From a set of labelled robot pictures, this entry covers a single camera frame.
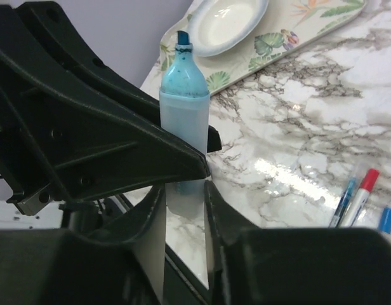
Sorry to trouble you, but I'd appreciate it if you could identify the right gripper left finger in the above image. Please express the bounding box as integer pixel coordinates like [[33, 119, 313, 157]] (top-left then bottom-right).
[[0, 186, 166, 304]]

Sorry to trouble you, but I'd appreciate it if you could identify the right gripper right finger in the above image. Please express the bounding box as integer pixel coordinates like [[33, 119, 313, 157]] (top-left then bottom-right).
[[204, 181, 391, 304]]

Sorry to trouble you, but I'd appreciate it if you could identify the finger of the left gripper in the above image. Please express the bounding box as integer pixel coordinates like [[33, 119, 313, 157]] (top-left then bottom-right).
[[14, 0, 223, 153]]

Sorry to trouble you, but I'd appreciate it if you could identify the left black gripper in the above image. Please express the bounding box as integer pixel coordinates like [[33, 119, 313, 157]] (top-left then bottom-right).
[[0, 42, 210, 215]]

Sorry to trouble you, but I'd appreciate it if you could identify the light blue marker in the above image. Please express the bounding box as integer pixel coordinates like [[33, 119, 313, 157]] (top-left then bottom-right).
[[159, 30, 210, 219]]

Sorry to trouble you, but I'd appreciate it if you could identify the blue gel pen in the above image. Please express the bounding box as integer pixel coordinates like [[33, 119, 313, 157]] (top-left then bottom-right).
[[329, 161, 366, 228]]

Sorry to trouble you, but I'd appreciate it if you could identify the white marker blue tip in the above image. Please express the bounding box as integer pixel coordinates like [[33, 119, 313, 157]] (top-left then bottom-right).
[[378, 207, 391, 234]]

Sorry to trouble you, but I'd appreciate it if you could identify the white marker red tip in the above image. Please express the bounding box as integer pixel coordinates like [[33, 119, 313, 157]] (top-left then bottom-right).
[[340, 168, 380, 227]]

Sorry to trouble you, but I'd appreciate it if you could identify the white blue-rimmed plate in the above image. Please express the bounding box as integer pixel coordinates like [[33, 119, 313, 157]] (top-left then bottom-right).
[[187, 0, 269, 57]]

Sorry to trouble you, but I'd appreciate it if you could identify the floral serving tray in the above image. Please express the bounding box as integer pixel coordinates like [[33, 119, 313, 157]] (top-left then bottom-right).
[[158, 0, 374, 96]]

